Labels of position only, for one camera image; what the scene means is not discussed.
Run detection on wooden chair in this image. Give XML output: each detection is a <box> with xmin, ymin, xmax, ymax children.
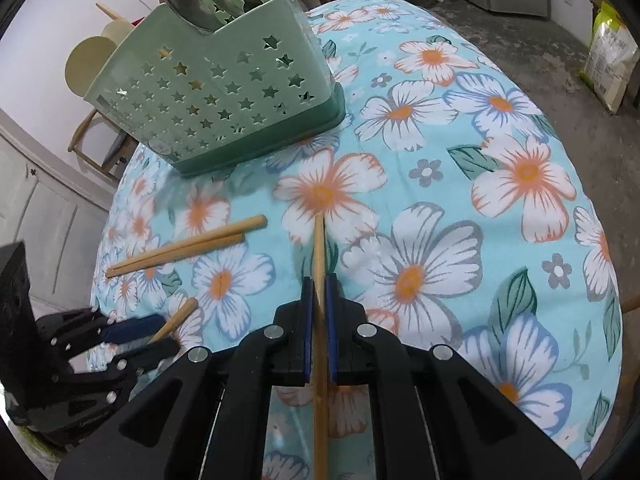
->
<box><xmin>68</xmin><ymin>107</ymin><xmax>138</xmax><ymax>183</ymax></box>

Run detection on pair of wooden chopsticks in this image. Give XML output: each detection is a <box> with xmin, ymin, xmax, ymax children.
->
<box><xmin>106</xmin><ymin>214</ymin><xmax>268</xmax><ymax>275</ymax></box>

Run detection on yellow green rice bag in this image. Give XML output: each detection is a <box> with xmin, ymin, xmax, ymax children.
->
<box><xmin>579</xmin><ymin>1</ymin><xmax>640</xmax><ymax>115</ymax></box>

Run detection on cream round disc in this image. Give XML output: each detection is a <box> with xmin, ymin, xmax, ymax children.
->
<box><xmin>102</xmin><ymin>15</ymin><xmax>138</xmax><ymax>50</ymax></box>
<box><xmin>65</xmin><ymin>35</ymin><xmax>118</xmax><ymax>96</ymax></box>

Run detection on green star-hole utensil basket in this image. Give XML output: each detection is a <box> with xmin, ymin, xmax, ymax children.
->
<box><xmin>82</xmin><ymin>0</ymin><xmax>347</xmax><ymax>178</ymax></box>

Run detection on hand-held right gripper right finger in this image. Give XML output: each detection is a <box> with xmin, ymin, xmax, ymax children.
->
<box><xmin>325</xmin><ymin>272</ymin><xmax>583</xmax><ymax>480</ymax></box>

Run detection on blue floral tablecloth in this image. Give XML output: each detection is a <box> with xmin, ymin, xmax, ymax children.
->
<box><xmin>90</xmin><ymin>0</ymin><xmax>626</xmax><ymax>480</ymax></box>

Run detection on white panelled door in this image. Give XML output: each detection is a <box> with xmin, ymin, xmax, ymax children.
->
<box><xmin>0</xmin><ymin>110</ymin><xmax>118</xmax><ymax>311</ymax></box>

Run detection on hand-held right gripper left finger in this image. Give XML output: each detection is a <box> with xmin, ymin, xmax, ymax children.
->
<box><xmin>52</xmin><ymin>275</ymin><xmax>316</xmax><ymax>480</ymax></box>

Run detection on wooden chopstick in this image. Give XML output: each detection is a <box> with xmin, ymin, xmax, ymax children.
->
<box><xmin>147</xmin><ymin>298</ymin><xmax>199</xmax><ymax>346</ymax></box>
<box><xmin>312</xmin><ymin>212</ymin><xmax>331</xmax><ymax>480</ymax></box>
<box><xmin>107</xmin><ymin>232</ymin><xmax>246</xmax><ymax>279</ymax></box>

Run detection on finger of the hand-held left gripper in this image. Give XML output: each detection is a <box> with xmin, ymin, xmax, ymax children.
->
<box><xmin>60</xmin><ymin>337</ymin><xmax>181</xmax><ymax>396</ymax></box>
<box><xmin>37</xmin><ymin>307</ymin><xmax>167</xmax><ymax>356</ymax></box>

